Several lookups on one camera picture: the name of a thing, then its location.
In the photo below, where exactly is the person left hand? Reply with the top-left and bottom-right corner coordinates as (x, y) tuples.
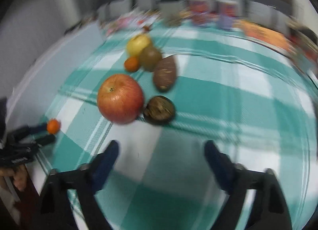
(1, 164), (28, 191)

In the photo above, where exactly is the purple food can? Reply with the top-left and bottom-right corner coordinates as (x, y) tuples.
(217, 0), (237, 30)

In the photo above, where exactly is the small orange tangerine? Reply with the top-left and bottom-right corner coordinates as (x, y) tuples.
(46, 119), (61, 134)

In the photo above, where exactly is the yellow pear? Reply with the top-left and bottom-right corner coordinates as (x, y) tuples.
(126, 34), (152, 57)

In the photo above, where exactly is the green checkered tablecloth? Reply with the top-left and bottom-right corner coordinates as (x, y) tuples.
(37, 18), (316, 230)

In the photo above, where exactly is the clear plastic jar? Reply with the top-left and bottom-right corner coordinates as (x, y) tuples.
(158, 0), (182, 27)

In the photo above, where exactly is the green-brown kiwi fruit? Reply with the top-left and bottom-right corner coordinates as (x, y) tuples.
(139, 45), (162, 72)

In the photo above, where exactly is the orange book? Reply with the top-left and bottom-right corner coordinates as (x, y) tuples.
(239, 20), (291, 51)

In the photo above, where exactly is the pink snack packet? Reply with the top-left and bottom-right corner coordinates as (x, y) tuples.
(101, 14), (160, 35)

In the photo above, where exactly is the orange food can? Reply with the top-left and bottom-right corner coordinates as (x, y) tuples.
(189, 0), (214, 26)

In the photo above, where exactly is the dark walnut shell fruit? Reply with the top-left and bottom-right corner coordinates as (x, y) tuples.
(143, 96), (176, 125)

